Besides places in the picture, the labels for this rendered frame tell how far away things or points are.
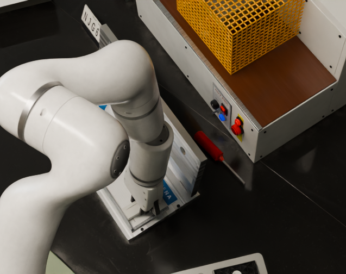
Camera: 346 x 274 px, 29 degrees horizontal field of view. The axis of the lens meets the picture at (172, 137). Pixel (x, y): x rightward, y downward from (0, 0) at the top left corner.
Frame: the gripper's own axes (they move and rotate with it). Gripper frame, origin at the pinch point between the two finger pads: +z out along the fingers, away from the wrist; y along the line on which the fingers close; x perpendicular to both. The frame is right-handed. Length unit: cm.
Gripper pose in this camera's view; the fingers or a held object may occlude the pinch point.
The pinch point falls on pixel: (141, 201)
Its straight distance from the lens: 164.9
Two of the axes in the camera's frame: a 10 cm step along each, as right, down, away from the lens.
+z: -1.2, 5.2, 8.4
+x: 8.3, -4.2, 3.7
